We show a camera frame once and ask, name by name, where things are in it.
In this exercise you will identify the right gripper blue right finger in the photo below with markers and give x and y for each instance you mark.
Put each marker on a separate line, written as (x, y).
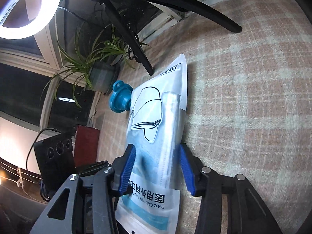
(190, 169)

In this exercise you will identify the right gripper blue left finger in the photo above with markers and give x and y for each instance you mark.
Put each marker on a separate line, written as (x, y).
(124, 168)

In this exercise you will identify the face mask package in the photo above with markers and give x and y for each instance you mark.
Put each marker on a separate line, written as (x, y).
(155, 128)

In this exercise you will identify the blue silicone funnel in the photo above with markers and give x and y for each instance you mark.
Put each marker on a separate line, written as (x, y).
(120, 100)

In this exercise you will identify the dark red storage box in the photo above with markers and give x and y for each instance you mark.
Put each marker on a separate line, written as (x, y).
(86, 145)

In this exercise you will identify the plaid beige rug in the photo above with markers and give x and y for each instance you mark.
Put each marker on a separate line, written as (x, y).
(249, 98)

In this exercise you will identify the green potted plant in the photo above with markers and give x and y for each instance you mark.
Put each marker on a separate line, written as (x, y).
(100, 52)

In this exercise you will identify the black camera box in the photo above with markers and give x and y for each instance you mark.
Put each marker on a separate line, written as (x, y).
(55, 159)

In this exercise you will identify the white ring light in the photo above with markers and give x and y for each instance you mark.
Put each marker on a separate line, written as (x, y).
(23, 18)

